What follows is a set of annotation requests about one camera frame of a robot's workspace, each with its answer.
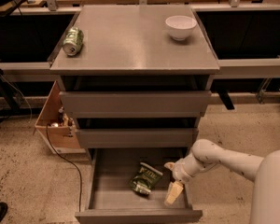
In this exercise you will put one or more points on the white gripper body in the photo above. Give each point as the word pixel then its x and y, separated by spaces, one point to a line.
pixel 179 173

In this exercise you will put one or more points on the green jalapeno chip bag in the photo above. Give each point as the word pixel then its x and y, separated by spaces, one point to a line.
pixel 146 179

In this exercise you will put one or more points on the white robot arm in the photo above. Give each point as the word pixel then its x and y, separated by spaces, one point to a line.
pixel 264 172

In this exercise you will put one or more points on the grey middle drawer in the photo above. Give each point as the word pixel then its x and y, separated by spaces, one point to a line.
pixel 136 132

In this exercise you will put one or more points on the open grey bottom drawer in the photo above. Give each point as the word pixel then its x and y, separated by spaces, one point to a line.
pixel 110 199

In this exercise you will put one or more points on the grey top drawer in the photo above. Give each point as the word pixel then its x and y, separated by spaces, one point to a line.
pixel 139 104

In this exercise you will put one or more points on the grey drawer cabinet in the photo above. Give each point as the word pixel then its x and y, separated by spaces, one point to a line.
pixel 128 48

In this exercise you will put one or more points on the wooden box on floor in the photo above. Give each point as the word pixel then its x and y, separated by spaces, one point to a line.
pixel 53 125

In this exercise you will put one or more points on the white ceramic bowl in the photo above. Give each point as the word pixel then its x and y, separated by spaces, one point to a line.
pixel 180 27

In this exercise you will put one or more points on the green soda can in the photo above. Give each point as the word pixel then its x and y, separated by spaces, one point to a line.
pixel 73 41

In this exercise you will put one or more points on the grey metal rail frame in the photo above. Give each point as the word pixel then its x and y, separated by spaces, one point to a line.
pixel 229 69

